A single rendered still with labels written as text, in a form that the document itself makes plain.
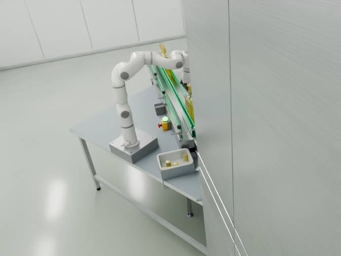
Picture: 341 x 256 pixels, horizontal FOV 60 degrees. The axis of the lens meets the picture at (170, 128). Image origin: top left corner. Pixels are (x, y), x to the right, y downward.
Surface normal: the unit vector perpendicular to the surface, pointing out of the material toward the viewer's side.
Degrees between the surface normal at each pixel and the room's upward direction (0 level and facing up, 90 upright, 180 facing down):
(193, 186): 0
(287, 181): 90
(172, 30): 90
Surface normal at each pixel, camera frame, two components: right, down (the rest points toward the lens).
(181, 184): -0.13, -0.85
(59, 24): 0.19, 0.49
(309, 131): -0.97, 0.21
